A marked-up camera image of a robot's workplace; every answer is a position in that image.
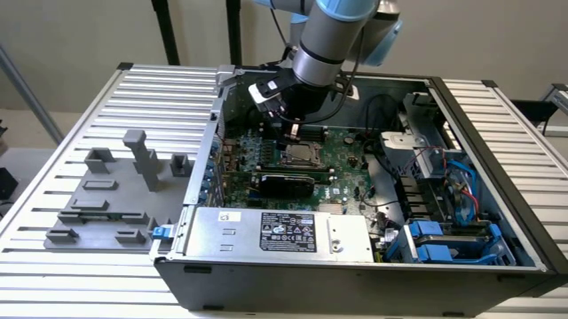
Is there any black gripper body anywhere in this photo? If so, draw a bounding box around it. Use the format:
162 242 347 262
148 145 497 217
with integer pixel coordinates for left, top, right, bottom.
277 71 339 126

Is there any silver CPU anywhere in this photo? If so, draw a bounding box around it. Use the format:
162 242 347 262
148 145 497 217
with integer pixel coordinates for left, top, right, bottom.
285 145 319 164

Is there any CPU in socket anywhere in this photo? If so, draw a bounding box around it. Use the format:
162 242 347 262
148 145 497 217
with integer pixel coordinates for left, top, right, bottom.
279 142 327 169

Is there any black RAM slot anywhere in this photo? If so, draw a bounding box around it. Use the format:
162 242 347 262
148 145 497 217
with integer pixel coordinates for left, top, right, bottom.
251 167 332 176

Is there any black graphics card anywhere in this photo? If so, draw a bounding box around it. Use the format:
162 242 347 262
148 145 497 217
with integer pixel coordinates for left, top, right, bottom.
255 172 316 201

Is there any green motherboard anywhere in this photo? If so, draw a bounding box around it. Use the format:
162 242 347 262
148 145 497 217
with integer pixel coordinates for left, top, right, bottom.
220 125 379 214

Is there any black stand pole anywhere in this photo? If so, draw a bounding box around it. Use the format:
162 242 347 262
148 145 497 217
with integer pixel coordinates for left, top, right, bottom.
149 0 181 66
224 0 244 66

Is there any silver metal drive cage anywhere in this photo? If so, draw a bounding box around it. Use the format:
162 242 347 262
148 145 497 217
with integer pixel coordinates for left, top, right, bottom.
379 92 463 179

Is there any silver power supply unit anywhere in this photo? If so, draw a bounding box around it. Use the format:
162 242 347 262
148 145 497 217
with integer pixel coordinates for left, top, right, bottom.
181 207 378 264

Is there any black fan shroud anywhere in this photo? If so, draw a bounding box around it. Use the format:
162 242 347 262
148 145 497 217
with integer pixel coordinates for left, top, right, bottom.
395 175 444 227

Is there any grey parts rack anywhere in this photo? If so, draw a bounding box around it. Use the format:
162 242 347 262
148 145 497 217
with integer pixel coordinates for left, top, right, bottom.
42 130 196 251

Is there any blue disk bay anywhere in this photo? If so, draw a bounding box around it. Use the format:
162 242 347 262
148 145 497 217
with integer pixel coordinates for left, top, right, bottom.
384 219 515 266

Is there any black open PC case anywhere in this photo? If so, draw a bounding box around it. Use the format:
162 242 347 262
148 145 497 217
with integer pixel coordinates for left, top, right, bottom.
152 64 558 312

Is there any black box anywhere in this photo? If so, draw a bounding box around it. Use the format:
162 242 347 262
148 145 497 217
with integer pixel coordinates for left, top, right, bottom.
509 98 555 124

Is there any grey metal pole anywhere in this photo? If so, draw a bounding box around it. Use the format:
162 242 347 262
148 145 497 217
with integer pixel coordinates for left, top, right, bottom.
0 43 64 146

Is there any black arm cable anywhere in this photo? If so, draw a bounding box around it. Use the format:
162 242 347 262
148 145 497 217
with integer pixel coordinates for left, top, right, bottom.
268 0 363 122

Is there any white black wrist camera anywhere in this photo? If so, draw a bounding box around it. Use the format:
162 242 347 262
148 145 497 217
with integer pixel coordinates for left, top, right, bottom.
247 78 285 116

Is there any black wire in case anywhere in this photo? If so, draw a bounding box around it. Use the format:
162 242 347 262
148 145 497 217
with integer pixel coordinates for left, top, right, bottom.
366 94 402 136

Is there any blue data wire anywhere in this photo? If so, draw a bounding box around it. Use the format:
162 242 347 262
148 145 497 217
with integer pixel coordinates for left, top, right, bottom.
444 159 483 219

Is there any red wire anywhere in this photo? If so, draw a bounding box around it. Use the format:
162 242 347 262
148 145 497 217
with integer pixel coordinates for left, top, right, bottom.
404 149 479 209

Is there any aluminium frame rail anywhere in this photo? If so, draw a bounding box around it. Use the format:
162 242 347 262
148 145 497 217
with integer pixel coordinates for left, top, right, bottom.
534 82 568 136

